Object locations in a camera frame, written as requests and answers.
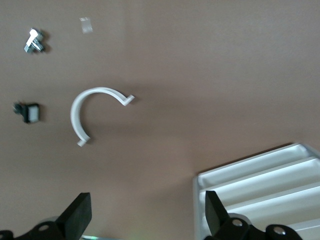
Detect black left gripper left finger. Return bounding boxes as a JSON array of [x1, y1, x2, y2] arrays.
[[54, 191, 93, 240]]

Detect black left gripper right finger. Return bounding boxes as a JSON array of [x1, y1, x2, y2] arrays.
[[204, 190, 231, 238]]

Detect white drawer cabinet housing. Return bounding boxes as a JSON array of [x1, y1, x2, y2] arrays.
[[192, 141, 320, 240]]

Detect white curved plastic clip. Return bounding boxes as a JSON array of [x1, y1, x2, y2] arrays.
[[70, 86, 136, 147]]

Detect clear tape patch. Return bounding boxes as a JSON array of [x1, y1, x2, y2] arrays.
[[79, 16, 94, 34]]

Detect black white rocker switch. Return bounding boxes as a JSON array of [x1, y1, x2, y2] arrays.
[[12, 101, 41, 124]]

